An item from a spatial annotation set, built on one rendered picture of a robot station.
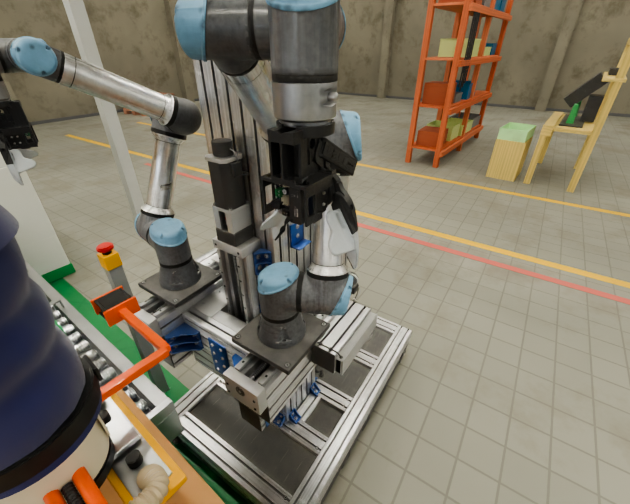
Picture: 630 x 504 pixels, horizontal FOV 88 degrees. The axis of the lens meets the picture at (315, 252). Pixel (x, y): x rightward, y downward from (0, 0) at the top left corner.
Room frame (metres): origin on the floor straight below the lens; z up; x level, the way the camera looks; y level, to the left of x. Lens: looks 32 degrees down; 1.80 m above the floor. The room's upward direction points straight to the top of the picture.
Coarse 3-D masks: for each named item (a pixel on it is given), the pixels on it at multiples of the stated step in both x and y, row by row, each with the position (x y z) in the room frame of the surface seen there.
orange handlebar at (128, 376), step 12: (120, 312) 0.65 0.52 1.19; (132, 324) 0.61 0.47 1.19; (144, 324) 0.61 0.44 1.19; (144, 336) 0.58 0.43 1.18; (156, 336) 0.57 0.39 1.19; (156, 348) 0.55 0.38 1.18; (168, 348) 0.54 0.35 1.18; (144, 360) 0.50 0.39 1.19; (156, 360) 0.50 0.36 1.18; (132, 372) 0.46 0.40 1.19; (144, 372) 0.48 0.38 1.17; (108, 384) 0.43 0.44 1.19; (120, 384) 0.44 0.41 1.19; (108, 396) 0.42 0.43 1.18; (84, 468) 0.27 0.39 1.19; (72, 480) 0.26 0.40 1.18; (84, 480) 0.25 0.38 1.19; (60, 492) 0.24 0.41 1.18; (84, 492) 0.24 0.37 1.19; (96, 492) 0.24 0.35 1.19
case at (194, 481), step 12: (120, 396) 0.57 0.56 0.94; (132, 408) 0.54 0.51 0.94; (144, 420) 0.50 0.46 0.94; (156, 432) 0.47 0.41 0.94; (168, 444) 0.44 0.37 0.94; (180, 456) 0.41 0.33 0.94; (180, 468) 0.38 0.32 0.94; (192, 468) 0.38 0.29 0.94; (108, 480) 0.36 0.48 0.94; (192, 480) 0.36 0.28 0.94; (108, 492) 0.33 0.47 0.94; (180, 492) 0.33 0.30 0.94; (192, 492) 0.33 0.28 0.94; (204, 492) 0.33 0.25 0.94
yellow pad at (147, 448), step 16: (112, 400) 0.47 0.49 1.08; (112, 416) 0.43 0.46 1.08; (128, 416) 0.44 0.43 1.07; (144, 432) 0.40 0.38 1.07; (144, 448) 0.36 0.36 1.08; (160, 448) 0.37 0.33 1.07; (128, 464) 0.32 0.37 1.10; (144, 464) 0.33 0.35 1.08; (160, 464) 0.33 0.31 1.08; (176, 464) 0.34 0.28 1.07; (112, 480) 0.30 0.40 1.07; (128, 480) 0.30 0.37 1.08; (176, 480) 0.30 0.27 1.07; (128, 496) 0.28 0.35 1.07
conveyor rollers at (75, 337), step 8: (56, 312) 1.35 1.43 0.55; (56, 320) 1.29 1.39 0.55; (64, 320) 1.29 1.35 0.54; (64, 328) 1.23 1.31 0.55; (72, 328) 1.24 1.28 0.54; (72, 336) 1.17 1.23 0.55; (80, 336) 1.19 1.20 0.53; (80, 344) 1.12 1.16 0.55; (88, 344) 1.13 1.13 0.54; (80, 352) 1.10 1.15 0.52; (88, 352) 1.07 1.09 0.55; (96, 352) 1.08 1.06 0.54; (96, 360) 1.02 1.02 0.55; (104, 360) 1.03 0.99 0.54; (112, 368) 0.98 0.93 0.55; (104, 376) 0.94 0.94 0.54; (112, 376) 0.96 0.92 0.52; (128, 392) 0.86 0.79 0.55; (144, 408) 0.80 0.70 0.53
